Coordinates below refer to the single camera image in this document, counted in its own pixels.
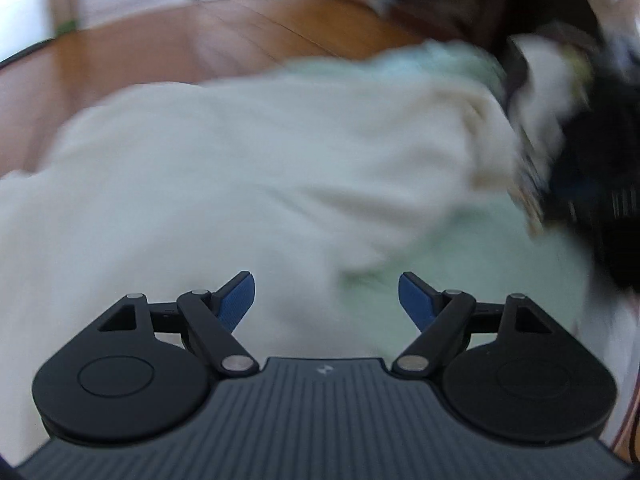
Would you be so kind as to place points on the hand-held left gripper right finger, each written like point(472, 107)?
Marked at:
point(417, 302)

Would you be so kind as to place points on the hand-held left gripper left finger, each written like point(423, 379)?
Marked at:
point(237, 302)

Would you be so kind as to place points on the white fleece garment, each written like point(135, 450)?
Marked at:
point(225, 160)

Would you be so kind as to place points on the light green quilted blanket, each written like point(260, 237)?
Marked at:
point(475, 270)

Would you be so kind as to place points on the white thin garment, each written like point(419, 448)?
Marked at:
point(550, 85)

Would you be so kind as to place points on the small green object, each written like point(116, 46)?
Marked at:
point(66, 27)

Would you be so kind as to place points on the white door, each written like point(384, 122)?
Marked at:
point(20, 0)

